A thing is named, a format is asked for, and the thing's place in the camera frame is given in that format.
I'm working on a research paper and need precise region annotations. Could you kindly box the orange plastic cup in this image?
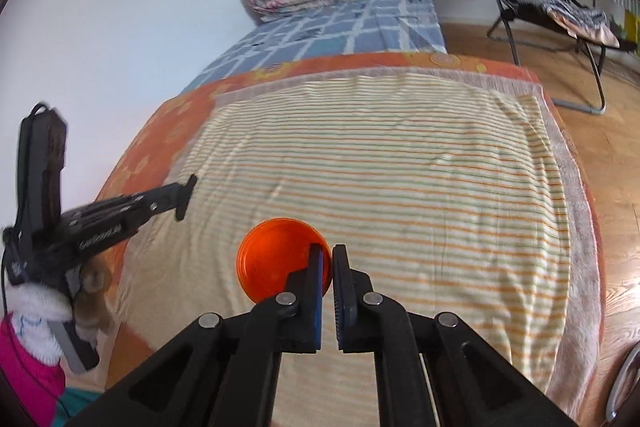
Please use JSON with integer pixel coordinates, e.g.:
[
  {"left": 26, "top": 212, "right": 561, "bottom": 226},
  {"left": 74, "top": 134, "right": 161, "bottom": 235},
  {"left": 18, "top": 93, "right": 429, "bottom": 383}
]
[{"left": 236, "top": 217, "right": 333, "bottom": 303}]

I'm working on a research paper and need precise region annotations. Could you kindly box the pink cloth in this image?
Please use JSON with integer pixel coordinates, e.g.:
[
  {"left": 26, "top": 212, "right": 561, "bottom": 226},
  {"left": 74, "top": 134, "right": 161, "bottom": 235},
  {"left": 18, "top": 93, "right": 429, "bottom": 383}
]
[{"left": 575, "top": 14, "right": 622, "bottom": 50}]

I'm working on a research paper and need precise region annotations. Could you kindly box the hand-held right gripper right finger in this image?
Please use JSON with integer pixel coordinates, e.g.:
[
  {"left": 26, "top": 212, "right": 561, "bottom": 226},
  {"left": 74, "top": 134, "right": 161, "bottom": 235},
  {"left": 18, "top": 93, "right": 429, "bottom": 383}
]
[{"left": 331, "top": 244, "right": 583, "bottom": 427}]

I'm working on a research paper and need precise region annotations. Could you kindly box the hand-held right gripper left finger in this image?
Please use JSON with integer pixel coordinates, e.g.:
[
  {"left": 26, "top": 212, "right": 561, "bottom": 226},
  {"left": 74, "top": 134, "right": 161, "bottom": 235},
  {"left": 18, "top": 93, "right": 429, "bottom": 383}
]
[{"left": 65, "top": 243, "right": 326, "bottom": 427}]

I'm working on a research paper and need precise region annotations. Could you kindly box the striped cream cloth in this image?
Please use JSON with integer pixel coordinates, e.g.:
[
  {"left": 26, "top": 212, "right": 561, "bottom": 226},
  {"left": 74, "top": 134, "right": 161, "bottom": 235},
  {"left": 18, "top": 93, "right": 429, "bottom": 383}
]
[{"left": 115, "top": 66, "right": 601, "bottom": 427}]

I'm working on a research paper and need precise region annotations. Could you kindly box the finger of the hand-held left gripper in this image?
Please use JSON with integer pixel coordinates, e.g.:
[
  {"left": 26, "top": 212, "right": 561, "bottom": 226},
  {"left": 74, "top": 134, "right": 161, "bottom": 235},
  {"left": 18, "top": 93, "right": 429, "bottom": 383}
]
[{"left": 119, "top": 174, "right": 199, "bottom": 228}]

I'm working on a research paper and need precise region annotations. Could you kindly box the teal cloth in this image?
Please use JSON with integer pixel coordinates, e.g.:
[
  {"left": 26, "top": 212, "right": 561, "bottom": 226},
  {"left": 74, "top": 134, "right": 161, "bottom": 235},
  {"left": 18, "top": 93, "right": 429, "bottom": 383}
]
[{"left": 52, "top": 387, "right": 108, "bottom": 427}]

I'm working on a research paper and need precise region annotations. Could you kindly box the yellow green box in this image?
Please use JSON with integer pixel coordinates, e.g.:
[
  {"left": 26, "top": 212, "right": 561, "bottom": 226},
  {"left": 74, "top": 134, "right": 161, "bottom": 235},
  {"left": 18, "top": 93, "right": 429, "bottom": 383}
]
[{"left": 620, "top": 4, "right": 640, "bottom": 55}]

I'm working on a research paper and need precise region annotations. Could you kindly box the grey striped cloth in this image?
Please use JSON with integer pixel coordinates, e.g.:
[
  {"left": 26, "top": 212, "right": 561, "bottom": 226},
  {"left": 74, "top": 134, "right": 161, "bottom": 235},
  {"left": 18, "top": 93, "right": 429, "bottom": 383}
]
[{"left": 505, "top": 0, "right": 608, "bottom": 32}]

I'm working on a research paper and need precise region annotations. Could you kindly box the orange floral blanket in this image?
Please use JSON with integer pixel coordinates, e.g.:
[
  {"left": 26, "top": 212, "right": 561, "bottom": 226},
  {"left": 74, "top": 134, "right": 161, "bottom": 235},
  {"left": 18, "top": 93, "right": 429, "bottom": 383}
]
[{"left": 95, "top": 52, "right": 608, "bottom": 413}]

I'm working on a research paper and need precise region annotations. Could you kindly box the blue checked bedsheet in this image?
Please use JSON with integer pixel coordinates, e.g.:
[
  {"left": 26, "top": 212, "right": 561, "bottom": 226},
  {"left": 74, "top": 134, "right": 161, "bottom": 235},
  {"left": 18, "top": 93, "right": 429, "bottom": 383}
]
[{"left": 180, "top": 0, "right": 448, "bottom": 95}]

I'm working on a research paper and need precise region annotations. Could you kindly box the grey round bin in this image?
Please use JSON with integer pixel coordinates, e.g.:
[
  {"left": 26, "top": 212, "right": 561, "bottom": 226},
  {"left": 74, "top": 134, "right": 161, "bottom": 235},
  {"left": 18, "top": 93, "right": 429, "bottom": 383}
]
[{"left": 605, "top": 342, "right": 640, "bottom": 423}]

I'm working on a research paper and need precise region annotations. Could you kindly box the person's left hand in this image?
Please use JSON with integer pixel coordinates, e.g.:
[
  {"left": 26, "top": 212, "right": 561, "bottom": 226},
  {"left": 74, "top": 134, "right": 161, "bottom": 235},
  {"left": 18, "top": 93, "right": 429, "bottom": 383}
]
[{"left": 72, "top": 254, "right": 113, "bottom": 340}]

